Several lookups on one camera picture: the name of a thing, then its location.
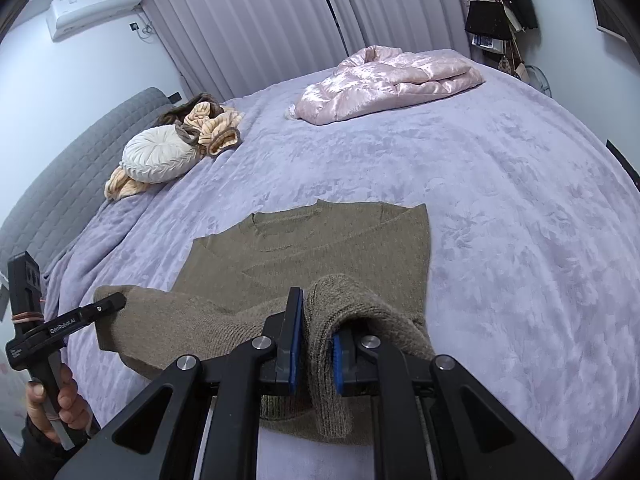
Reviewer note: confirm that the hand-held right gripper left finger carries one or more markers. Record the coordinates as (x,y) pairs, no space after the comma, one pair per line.
(296,340)

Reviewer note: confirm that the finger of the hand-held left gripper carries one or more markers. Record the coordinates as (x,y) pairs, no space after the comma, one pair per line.
(110,304)

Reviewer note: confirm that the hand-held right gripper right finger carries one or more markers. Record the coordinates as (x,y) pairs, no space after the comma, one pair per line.
(340,365)

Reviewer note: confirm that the olive knit sweater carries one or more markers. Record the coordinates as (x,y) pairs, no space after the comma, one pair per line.
(325,240)

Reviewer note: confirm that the grey quilted headboard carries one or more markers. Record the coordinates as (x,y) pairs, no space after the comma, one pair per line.
(75,170)

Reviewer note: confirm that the white round pleated pillow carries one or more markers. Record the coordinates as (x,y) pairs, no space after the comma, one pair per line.
(160,155)

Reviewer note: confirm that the brown furry cloth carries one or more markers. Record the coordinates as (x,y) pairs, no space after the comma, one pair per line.
(192,102)

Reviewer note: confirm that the pink satin quilt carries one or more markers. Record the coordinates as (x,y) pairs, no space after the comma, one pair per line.
(390,80)

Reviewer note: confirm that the grey pleated curtain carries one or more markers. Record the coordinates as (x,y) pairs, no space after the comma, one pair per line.
(400,5)
(240,25)

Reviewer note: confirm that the hanging patterned pouch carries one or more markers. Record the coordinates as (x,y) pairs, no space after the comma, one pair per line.
(512,65)

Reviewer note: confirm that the black hanging bag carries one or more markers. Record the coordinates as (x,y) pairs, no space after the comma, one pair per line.
(487,20)

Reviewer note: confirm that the wall power outlet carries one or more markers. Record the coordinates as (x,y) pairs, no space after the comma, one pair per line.
(134,26)

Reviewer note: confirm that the white wall air conditioner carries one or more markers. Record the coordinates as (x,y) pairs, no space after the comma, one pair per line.
(90,7)

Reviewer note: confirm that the wall-mounted flat screen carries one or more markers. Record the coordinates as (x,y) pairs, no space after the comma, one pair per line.
(612,22)

